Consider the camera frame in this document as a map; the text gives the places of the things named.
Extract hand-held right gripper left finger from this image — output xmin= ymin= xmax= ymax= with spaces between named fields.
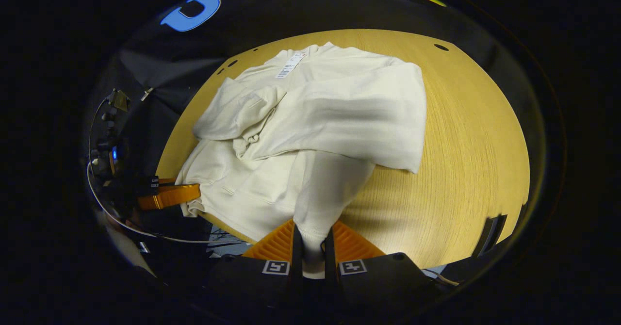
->
xmin=208 ymin=218 xmax=305 ymax=312

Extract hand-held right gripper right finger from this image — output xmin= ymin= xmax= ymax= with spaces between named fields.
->
xmin=323 ymin=220 xmax=437 ymax=312

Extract cream white sweatshirt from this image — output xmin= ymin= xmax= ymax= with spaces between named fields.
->
xmin=176 ymin=42 xmax=428 ymax=279

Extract black backdrop cloth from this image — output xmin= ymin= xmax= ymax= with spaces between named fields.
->
xmin=85 ymin=0 xmax=549 ymax=209

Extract thin white cable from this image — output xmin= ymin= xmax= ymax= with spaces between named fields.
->
xmin=86 ymin=97 xmax=229 ymax=244

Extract black bracket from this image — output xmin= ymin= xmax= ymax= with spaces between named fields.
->
xmin=473 ymin=213 xmax=508 ymax=258

